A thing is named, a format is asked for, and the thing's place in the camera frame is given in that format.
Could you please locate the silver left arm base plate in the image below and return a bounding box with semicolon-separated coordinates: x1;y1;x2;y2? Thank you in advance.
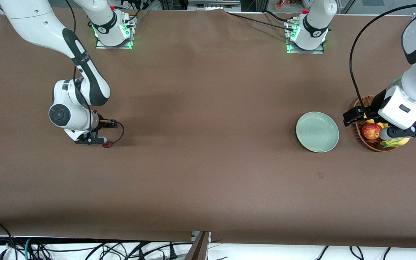
287;45;325;55

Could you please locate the small silver metal bracket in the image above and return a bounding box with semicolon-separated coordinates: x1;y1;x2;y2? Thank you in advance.
191;230;212;242

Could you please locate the brown wooden post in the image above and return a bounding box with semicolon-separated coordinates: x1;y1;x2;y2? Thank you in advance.
186;231;211;260

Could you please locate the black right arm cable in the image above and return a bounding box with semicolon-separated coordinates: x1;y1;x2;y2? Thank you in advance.
64;0;125;146

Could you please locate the light green round plate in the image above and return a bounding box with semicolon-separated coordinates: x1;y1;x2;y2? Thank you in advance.
296;111;339;153

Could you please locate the black base cable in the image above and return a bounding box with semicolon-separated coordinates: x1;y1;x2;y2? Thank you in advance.
224;10;297;32

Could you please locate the grey metal frame rail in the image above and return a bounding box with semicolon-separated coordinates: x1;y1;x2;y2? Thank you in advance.
187;0;242;11

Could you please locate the red apple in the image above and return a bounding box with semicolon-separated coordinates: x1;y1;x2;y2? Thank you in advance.
361;123;382;140

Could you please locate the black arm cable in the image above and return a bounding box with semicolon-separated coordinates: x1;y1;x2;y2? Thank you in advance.
350;3;416;117
64;0;125;146

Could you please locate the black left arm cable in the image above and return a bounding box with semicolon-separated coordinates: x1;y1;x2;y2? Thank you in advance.
350;3;416;117

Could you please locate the yellow banana bunch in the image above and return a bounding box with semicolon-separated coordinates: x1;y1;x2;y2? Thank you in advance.
365;119;411;148

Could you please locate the brown wicker basket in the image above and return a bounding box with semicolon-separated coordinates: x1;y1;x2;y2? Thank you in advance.
354;95;400;152

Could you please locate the brown table cover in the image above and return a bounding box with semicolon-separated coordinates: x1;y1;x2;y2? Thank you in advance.
0;7;416;250

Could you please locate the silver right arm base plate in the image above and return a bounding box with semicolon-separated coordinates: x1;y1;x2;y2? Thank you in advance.
95;39;133;49

